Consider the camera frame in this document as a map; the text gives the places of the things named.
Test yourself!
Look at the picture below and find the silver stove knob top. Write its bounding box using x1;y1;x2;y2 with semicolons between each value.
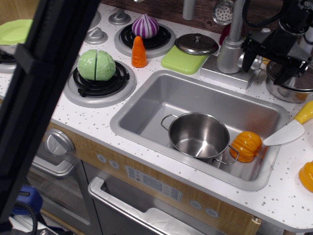
109;9;131;25

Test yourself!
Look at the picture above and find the silver oven dial knob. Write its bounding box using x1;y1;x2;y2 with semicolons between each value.
45;128;75;156

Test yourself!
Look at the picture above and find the silver toy faucet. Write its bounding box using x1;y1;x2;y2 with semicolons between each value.
200;0;254;90

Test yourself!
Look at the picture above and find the back right stove burner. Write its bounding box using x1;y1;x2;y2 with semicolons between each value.
114;24;176;59

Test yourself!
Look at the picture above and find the silver vertical pole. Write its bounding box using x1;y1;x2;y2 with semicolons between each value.
182;0;196;21

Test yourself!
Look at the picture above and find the silver dishwasher door handle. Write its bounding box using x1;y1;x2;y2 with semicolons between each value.
88;177;201;235

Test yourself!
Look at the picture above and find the front stove burner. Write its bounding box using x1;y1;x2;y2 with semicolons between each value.
64;61;136;108

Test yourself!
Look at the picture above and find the steel pot in sink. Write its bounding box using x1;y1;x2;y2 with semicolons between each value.
160;112;239;165

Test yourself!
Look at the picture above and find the silver oven door handle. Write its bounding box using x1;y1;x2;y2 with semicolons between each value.
32;156;75;180

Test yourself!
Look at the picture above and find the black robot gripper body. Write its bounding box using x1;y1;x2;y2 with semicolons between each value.
242;19;313;69

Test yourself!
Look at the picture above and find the black coiled cable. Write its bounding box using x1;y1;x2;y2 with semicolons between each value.
14;201;39;235

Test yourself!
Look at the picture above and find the silver stove knob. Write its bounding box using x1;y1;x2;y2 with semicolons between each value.
84;27;108;45
109;9;131;25

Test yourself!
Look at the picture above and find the blue clamp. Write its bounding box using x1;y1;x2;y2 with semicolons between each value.
12;186;43;215

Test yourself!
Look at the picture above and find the black foreground frame post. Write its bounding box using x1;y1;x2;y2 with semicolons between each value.
0;0;99;223

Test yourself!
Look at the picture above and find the orange toy carrot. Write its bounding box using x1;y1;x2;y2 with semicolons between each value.
131;36;148;68

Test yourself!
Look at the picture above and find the stove burner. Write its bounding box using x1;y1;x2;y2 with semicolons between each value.
114;24;176;59
64;61;136;108
89;10;101;29

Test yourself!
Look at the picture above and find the back left stove burner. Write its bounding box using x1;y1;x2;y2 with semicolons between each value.
89;10;101;29

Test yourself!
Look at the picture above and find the yellow pepper toy half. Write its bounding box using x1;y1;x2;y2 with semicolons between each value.
298;162;313;192

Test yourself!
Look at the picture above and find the silver stove knob middle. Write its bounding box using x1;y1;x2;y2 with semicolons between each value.
84;27;108;45

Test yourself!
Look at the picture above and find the green plate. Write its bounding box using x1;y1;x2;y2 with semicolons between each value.
0;19;33;46

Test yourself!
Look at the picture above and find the metal strainer ladle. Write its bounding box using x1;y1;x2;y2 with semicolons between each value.
212;0;234;25

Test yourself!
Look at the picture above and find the steel pot lid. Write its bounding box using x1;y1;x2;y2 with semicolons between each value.
176;33;219;55

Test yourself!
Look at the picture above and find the grey toy sink basin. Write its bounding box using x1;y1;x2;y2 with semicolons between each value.
110;70;290;191

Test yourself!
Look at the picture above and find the orange pumpkin half in sink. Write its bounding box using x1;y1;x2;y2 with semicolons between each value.
229;131;263;163

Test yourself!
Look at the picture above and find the silver faucet lever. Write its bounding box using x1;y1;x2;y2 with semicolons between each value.
238;52;263;71

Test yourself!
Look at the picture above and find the green cutting board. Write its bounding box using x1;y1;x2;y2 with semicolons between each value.
161;46;209;75

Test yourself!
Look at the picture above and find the steel pot with lid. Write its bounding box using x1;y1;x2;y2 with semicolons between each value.
266;61;313;103

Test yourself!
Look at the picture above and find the white yellow toy knife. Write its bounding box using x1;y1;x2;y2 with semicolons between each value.
263;101;313;146

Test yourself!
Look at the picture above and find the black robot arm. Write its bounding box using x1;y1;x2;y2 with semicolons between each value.
241;0;313;85

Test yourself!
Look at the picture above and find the silver pole right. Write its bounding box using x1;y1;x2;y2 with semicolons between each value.
300;31;313;54

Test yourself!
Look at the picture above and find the green toy cabbage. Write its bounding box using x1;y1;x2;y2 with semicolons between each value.
77;49;116;81

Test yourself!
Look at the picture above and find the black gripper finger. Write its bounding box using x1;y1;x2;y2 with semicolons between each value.
242;47;256;72
274;64;301;85

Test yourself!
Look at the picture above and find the purple toy onion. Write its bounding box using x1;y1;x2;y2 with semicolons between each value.
132;14;159;39

